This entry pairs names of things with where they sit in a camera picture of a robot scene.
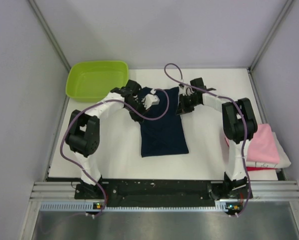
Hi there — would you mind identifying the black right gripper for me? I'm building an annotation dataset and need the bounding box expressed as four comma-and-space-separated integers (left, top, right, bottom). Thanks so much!
176, 93, 200, 116

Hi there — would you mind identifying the pink folded t shirt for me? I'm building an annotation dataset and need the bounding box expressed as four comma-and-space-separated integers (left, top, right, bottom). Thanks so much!
224, 123, 281, 163

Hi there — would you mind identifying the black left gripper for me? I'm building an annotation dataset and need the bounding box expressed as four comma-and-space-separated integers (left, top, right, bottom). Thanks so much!
124, 98, 150, 123

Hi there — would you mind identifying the red folded t shirt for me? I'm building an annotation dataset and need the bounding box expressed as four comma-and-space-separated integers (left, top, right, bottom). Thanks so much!
246, 166, 275, 172

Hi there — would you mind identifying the grey slotted cable duct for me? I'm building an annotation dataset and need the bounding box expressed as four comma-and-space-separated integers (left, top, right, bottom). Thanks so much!
40, 201, 240, 212

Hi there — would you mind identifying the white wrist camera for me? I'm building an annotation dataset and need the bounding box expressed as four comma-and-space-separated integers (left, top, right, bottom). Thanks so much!
141, 89, 160, 110
178, 79, 193, 96

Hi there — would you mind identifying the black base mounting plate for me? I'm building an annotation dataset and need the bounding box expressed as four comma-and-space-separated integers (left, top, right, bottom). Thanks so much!
74, 178, 253, 208

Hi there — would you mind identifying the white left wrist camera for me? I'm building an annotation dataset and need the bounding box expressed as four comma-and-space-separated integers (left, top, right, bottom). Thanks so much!
141, 89, 160, 110

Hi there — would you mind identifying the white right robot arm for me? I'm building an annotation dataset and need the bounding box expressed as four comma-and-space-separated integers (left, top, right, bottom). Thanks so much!
176, 77, 258, 198

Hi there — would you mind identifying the navy blue t shirt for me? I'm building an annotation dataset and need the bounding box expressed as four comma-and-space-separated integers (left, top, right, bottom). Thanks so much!
139, 87, 189, 158

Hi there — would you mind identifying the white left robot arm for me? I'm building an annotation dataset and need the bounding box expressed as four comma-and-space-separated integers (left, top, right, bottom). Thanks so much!
60, 80, 160, 199

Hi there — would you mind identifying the lime green plastic basin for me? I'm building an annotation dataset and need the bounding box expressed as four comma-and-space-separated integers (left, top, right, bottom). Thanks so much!
65, 60, 129, 103

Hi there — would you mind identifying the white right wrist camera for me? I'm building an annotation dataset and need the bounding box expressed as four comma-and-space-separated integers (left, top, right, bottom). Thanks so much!
178, 79, 193, 96

